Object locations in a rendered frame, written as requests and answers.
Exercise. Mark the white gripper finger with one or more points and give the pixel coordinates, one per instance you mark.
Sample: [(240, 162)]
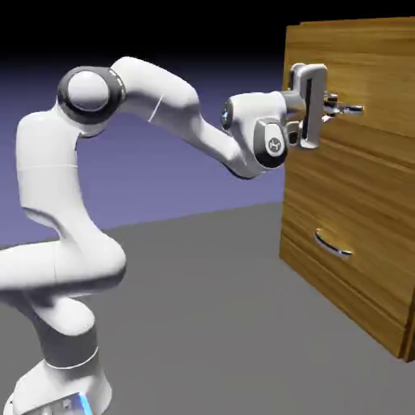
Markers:
[(326, 117), (330, 98)]

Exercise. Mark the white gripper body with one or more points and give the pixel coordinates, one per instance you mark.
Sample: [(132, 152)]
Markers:
[(319, 81)]

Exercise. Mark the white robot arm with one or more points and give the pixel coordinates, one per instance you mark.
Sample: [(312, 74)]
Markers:
[(48, 162)]

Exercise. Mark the wooden cabinet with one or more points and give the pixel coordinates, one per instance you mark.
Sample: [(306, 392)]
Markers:
[(356, 306)]

